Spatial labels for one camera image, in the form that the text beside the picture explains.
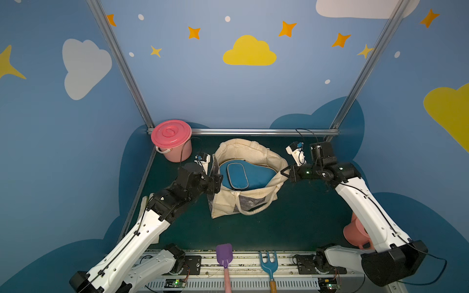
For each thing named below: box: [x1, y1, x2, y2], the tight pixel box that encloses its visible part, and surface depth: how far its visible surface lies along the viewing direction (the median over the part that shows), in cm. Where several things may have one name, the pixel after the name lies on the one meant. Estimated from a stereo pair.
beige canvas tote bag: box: [211, 137, 290, 176], surface depth 86 cm
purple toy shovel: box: [216, 243, 233, 293], surface depth 78 cm
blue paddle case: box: [219, 159, 278, 190], surface depth 82 cm
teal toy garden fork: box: [258, 250, 278, 293], surface depth 75 cm
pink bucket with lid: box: [150, 119, 193, 163], surface depth 100 cm
